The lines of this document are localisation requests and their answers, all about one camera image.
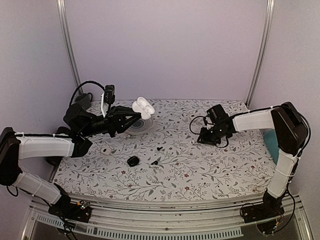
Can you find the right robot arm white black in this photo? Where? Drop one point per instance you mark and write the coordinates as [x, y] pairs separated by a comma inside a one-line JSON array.
[[287, 134]]

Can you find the grey mug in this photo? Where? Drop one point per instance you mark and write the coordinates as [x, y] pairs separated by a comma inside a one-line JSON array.
[[84, 100]]

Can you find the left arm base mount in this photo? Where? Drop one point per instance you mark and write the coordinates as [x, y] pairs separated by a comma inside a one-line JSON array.
[[80, 211]]

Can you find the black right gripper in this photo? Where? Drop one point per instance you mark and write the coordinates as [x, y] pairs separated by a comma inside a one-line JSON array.
[[204, 139]]

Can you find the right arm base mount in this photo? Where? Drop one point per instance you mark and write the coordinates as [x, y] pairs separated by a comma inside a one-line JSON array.
[[254, 213]]

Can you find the left aluminium frame post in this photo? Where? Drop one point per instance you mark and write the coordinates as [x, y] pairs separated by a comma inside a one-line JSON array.
[[61, 7]]

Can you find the aluminium front rail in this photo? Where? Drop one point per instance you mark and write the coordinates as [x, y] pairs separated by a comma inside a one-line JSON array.
[[218, 219]]

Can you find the right aluminium frame post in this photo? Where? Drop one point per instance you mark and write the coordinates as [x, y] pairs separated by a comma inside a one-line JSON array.
[[267, 25]]

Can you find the teal cup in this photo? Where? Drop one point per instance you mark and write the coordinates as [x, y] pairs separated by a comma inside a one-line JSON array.
[[271, 142]]

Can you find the white oval earbud case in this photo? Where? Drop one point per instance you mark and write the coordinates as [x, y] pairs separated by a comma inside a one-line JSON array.
[[142, 106]]

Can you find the black open earbud case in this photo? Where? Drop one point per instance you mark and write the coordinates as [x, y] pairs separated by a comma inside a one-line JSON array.
[[133, 161]]

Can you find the grey swirl ceramic plate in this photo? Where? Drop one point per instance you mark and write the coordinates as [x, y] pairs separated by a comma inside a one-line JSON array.
[[140, 127]]

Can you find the aluminium frame post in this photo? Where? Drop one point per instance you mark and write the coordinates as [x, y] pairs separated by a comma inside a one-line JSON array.
[[61, 7], [267, 25]]

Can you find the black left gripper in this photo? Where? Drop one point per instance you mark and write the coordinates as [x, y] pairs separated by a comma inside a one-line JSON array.
[[116, 120]]

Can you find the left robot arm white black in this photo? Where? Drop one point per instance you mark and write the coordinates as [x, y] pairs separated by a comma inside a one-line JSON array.
[[18, 146]]

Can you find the white earbud case small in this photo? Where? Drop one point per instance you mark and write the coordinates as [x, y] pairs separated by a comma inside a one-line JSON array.
[[106, 151]]

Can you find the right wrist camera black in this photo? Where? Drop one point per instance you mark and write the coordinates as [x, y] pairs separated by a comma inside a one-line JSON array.
[[217, 114]]

